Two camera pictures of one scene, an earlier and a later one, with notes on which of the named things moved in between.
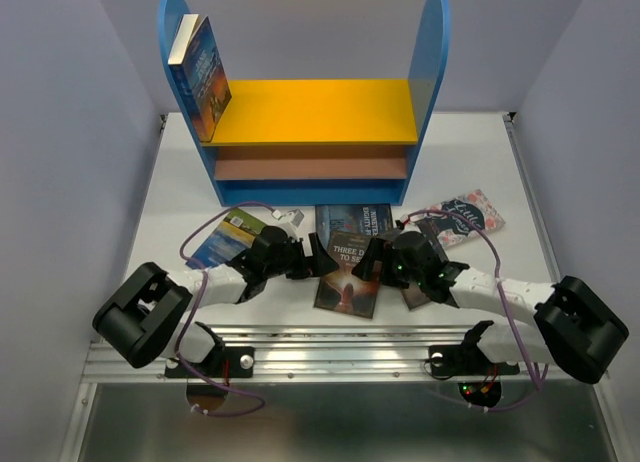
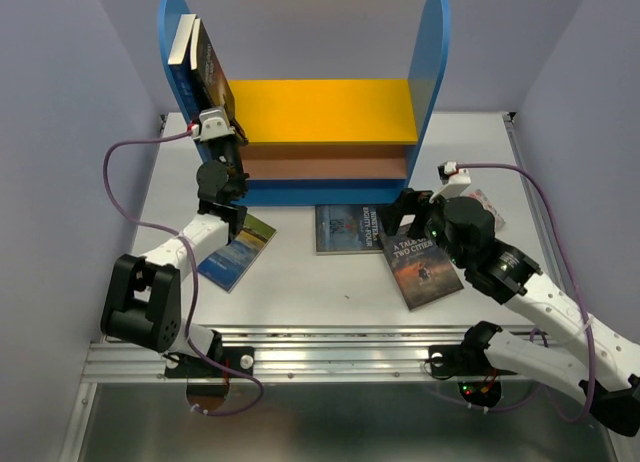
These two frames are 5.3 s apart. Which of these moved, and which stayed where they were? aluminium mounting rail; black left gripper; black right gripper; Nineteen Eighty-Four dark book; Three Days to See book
Moved: Three Days to See book; black left gripper; black right gripper
Stayed: Nineteen Eighty-Four dark book; aluminium mounting rail
